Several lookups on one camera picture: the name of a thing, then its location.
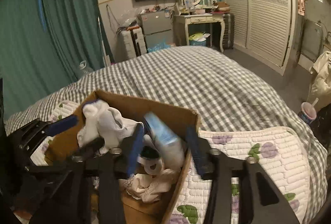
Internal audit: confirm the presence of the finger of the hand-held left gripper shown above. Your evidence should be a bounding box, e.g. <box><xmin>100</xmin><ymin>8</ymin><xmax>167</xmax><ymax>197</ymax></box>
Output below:
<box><xmin>72</xmin><ymin>137</ymin><xmax>105</xmax><ymax>160</ymax></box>
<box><xmin>43</xmin><ymin>115</ymin><xmax>79</xmax><ymax>138</ymax></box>

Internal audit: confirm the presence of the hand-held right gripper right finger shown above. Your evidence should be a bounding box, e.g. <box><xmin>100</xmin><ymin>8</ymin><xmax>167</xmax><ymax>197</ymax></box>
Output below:
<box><xmin>186</xmin><ymin>125</ymin><xmax>302</xmax><ymax>224</ymax></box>

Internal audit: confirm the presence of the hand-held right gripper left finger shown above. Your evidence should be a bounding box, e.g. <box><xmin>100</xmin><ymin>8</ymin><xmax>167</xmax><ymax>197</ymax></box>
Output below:
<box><xmin>31</xmin><ymin>123</ymin><xmax>145</xmax><ymax>224</ymax></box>

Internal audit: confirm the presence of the white chain toy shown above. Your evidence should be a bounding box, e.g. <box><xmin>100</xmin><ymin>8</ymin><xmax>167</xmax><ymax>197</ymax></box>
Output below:
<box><xmin>137</xmin><ymin>155</ymin><xmax>165</xmax><ymax>176</ymax></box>

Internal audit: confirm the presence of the white sock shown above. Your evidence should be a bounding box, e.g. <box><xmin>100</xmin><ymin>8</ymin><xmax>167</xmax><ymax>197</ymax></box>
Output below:
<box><xmin>77</xmin><ymin>101</ymin><xmax>144</xmax><ymax>155</ymax></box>

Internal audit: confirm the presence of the blue tissue pack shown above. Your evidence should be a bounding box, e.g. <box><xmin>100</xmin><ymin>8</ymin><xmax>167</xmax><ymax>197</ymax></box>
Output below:
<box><xmin>143</xmin><ymin>112</ymin><xmax>186</xmax><ymax>171</ymax></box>

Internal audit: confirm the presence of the cream lace cloth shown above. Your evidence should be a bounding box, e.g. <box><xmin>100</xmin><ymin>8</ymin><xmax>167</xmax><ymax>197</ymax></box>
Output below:
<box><xmin>119</xmin><ymin>168</ymin><xmax>179</xmax><ymax>203</ymax></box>

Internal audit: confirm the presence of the cardboard box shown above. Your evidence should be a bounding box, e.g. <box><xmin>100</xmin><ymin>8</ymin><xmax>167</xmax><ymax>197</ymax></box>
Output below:
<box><xmin>44</xmin><ymin>90</ymin><xmax>201</xmax><ymax>224</ymax></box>

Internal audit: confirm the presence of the dark cloth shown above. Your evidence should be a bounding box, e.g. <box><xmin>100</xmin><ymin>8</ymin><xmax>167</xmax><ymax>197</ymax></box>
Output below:
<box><xmin>141</xmin><ymin>147</ymin><xmax>160</xmax><ymax>160</ymax></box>

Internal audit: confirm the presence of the grey checked bed sheet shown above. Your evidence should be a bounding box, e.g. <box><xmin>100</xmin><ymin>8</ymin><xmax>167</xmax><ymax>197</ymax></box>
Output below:
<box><xmin>4</xmin><ymin>46</ymin><xmax>329</xmax><ymax>189</ymax></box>

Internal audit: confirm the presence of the floral quilted blanket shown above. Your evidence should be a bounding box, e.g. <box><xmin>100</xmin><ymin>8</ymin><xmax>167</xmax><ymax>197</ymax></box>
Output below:
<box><xmin>31</xmin><ymin>100</ymin><xmax>311</xmax><ymax>224</ymax></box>

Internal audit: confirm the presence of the teal curtain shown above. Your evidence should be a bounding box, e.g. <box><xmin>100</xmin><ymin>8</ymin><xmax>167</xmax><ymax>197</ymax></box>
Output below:
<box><xmin>0</xmin><ymin>0</ymin><xmax>115</xmax><ymax>121</ymax></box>

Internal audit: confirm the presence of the blue plastic bag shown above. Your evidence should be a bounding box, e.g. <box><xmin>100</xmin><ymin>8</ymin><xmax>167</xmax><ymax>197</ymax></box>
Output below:
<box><xmin>147</xmin><ymin>42</ymin><xmax>171</xmax><ymax>53</ymax></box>

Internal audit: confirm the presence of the white suitcase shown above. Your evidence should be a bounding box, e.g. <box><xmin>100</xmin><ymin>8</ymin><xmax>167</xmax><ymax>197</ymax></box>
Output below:
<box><xmin>120</xmin><ymin>26</ymin><xmax>148</xmax><ymax>59</ymax></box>

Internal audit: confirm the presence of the yellow bag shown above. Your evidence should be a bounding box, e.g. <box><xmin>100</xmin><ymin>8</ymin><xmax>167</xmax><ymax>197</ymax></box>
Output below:
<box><xmin>188</xmin><ymin>31</ymin><xmax>211</xmax><ymax>43</ymax></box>

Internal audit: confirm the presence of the cup with straw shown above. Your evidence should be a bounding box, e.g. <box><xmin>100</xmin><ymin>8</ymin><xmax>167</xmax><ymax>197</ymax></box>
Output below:
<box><xmin>297</xmin><ymin>97</ymin><xmax>320</xmax><ymax>125</ymax></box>

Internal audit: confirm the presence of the silver suitcase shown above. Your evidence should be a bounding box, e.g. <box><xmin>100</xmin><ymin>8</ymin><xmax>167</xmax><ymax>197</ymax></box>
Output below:
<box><xmin>222</xmin><ymin>13</ymin><xmax>235</xmax><ymax>50</ymax></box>

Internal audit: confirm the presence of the clear plastic bag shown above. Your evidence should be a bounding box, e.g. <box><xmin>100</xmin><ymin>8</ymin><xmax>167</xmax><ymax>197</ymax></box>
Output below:
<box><xmin>119</xmin><ymin>11</ymin><xmax>142</xmax><ymax>30</ymax></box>

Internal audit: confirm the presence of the grey mini fridge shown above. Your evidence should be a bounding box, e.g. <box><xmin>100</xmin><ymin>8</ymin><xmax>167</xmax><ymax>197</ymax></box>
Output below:
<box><xmin>140</xmin><ymin>11</ymin><xmax>174</xmax><ymax>51</ymax></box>

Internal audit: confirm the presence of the white vanity table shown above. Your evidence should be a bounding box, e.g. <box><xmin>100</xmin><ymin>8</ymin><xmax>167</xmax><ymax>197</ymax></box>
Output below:
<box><xmin>173</xmin><ymin>13</ymin><xmax>225</xmax><ymax>53</ymax></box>

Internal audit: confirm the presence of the dark floral garment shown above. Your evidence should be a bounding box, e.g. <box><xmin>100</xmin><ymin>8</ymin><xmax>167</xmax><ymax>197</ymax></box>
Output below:
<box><xmin>312</xmin><ymin>107</ymin><xmax>331</xmax><ymax>143</ymax></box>

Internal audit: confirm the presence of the small brown box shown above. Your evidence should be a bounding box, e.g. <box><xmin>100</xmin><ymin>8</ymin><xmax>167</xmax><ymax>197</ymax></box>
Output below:
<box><xmin>216</xmin><ymin>1</ymin><xmax>231</xmax><ymax>12</ymax></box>

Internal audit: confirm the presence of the white jacket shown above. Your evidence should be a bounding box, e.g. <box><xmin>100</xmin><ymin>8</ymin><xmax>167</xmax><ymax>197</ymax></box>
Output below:
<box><xmin>308</xmin><ymin>51</ymin><xmax>331</xmax><ymax>111</ymax></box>

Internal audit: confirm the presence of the white louvred wardrobe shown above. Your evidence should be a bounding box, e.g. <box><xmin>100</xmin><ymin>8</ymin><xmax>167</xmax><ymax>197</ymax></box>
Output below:
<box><xmin>219</xmin><ymin>0</ymin><xmax>297</xmax><ymax>76</ymax></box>

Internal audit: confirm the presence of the grey appliance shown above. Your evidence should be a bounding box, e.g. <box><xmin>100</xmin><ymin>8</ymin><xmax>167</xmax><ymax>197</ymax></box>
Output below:
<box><xmin>299</xmin><ymin>19</ymin><xmax>328</xmax><ymax>60</ymax></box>

